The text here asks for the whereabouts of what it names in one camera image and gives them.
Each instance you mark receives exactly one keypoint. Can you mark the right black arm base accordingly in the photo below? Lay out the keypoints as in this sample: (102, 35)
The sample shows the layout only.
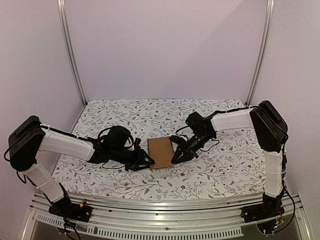
(270, 207)

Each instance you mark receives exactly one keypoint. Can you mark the aluminium front rail frame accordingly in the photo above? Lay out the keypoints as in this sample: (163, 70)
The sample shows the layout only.
(203, 219)

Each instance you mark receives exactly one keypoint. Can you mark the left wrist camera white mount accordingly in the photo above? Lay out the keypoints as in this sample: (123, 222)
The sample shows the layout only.
(136, 144)

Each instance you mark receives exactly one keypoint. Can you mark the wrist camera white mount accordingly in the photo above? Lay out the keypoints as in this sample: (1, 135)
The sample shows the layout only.
(136, 144)
(178, 139)

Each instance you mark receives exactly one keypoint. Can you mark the floral patterned table mat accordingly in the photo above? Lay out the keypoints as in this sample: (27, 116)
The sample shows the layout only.
(233, 165)

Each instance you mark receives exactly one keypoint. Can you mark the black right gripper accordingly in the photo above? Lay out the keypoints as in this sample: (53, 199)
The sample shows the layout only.
(186, 147)

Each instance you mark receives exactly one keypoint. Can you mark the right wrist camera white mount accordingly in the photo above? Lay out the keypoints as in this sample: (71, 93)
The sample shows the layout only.
(178, 139)

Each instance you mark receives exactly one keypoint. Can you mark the brown cardboard box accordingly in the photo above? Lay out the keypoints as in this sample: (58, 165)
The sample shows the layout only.
(161, 151)

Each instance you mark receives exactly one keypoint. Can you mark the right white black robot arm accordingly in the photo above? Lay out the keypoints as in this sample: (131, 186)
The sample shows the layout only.
(270, 129)

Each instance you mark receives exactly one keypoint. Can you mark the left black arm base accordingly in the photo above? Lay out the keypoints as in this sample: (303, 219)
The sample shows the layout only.
(79, 211)

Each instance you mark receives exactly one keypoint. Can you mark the left aluminium frame post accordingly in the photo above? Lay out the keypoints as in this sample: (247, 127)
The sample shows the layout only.
(61, 6)

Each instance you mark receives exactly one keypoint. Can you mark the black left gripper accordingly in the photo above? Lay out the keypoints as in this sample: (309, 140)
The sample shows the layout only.
(134, 167)

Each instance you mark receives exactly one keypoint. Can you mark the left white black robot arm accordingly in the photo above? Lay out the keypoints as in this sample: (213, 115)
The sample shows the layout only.
(32, 137)

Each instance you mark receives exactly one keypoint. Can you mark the right aluminium frame post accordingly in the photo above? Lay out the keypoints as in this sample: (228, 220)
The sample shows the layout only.
(262, 51)

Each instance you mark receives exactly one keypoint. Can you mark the aluminium frame post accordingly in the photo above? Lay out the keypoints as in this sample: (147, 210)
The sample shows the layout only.
(262, 51)
(61, 6)

